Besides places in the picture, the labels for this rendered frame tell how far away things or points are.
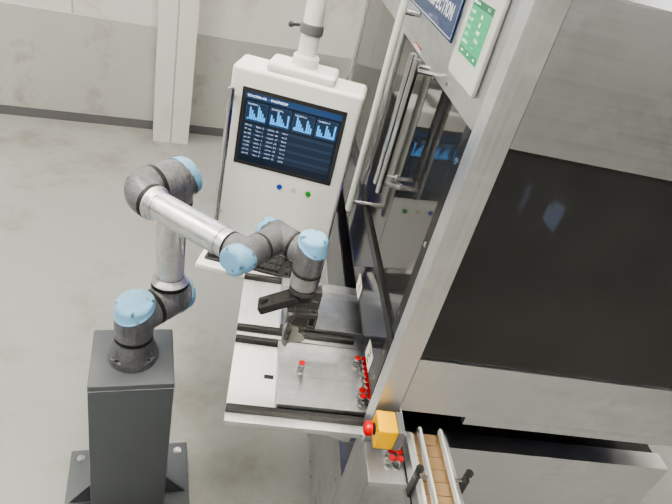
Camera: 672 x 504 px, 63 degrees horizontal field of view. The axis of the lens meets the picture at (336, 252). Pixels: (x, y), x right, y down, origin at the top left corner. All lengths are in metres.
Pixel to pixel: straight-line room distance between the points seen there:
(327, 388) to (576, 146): 1.01
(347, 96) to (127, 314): 1.08
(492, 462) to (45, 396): 1.96
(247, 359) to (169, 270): 0.37
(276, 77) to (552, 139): 1.20
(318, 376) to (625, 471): 1.01
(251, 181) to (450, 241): 1.22
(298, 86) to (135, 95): 3.33
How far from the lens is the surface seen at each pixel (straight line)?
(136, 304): 1.74
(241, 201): 2.34
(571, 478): 2.02
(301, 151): 2.19
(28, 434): 2.75
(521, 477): 1.95
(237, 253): 1.26
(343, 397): 1.74
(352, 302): 2.10
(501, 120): 1.13
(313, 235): 1.33
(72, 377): 2.93
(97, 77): 5.29
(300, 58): 2.13
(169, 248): 1.70
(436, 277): 1.29
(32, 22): 5.23
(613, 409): 1.81
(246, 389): 1.70
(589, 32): 1.14
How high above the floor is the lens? 2.14
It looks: 32 degrees down
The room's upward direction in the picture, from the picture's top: 15 degrees clockwise
